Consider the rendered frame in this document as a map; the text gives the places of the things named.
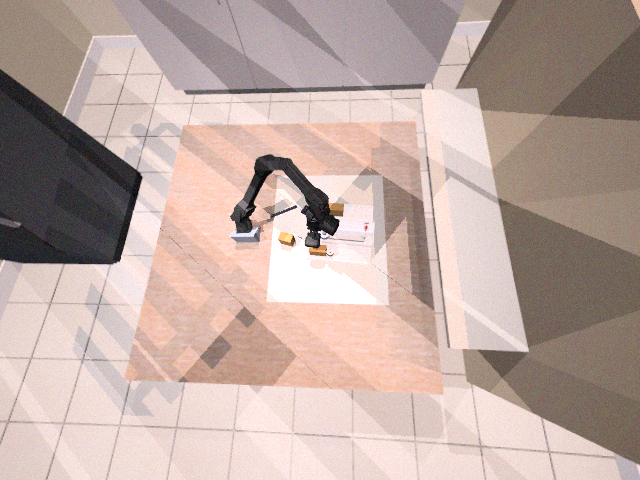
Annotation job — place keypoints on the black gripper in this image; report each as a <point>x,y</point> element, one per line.
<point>313,238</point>

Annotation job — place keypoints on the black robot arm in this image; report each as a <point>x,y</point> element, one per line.
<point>315,198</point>

